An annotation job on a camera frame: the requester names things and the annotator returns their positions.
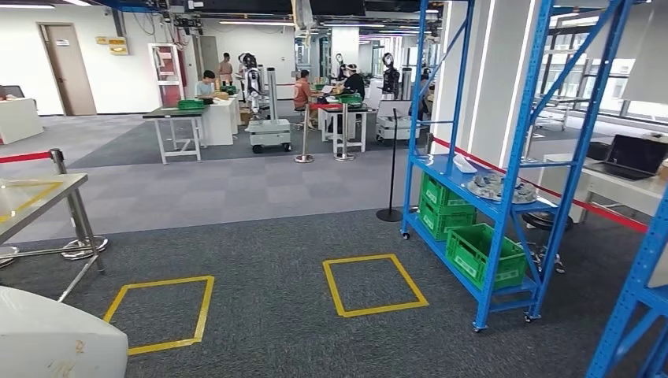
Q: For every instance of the dark laptop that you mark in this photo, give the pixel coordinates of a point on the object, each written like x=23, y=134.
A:
x=636, y=154

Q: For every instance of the black and white humanoid robot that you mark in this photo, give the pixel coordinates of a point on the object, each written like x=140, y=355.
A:
x=390, y=78
x=253, y=81
x=340, y=65

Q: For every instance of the white mobile base with column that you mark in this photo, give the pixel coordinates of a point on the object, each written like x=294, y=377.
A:
x=269, y=133

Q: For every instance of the black case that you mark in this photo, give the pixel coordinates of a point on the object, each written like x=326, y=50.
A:
x=597, y=150

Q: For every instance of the person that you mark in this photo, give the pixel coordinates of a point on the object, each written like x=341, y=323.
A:
x=226, y=70
x=205, y=88
x=302, y=94
x=355, y=83

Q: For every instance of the white table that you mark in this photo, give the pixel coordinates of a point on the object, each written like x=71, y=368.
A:
x=329, y=109
x=631, y=195
x=219, y=125

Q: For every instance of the red barrier belt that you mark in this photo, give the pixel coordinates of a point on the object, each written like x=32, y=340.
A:
x=616, y=215
x=23, y=157

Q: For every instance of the chrome stanchion base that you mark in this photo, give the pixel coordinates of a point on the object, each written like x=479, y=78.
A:
x=8, y=256

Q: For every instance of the red and white cabinet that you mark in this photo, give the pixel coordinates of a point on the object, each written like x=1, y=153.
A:
x=168, y=96

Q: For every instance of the steel workbench with yellow tape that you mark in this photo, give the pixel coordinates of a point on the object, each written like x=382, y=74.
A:
x=21, y=195

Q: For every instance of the blue metal shelf rack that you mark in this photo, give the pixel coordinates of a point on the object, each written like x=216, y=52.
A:
x=436, y=168
x=626, y=313

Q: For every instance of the brown door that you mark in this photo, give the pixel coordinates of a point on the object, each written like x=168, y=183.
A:
x=70, y=73

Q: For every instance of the yellow wall sign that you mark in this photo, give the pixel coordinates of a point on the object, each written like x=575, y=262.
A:
x=117, y=48

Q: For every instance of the white curved shell part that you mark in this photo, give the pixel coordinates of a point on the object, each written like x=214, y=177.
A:
x=52, y=334
x=464, y=164

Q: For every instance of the chrome stanchion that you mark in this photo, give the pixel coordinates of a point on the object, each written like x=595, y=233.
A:
x=305, y=159
x=344, y=157
x=57, y=161

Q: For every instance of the dark top table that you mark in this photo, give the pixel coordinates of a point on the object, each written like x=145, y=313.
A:
x=172, y=112

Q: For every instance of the grey cast metal part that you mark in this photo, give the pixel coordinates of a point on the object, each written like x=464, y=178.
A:
x=490, y=188

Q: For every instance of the white desk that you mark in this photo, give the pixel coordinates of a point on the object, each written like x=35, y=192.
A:
x=21, y=120

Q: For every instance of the green plastic crate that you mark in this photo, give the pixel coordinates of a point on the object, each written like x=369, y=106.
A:
x=438, y=224
x=441, y=195
x=349, y=100
x=190, y=104
x=469, y=261

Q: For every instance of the black pole stand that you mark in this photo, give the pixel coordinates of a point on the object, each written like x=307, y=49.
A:
x=389, y=215

